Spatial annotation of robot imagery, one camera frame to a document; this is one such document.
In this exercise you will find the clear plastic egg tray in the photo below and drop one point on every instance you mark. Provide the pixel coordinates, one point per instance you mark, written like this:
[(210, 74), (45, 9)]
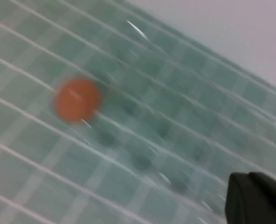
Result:
[(163, 130)]

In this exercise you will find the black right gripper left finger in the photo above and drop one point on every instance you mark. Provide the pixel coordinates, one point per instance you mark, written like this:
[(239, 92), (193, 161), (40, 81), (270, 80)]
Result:
[(243, 205)]

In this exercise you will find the green white checkered tablecloth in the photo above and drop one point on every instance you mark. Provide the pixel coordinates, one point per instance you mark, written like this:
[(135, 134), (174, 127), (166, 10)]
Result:
[(12, 70)]

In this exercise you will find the orange ball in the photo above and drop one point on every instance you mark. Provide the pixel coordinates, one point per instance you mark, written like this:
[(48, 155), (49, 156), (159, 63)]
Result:
[(77, 100)]

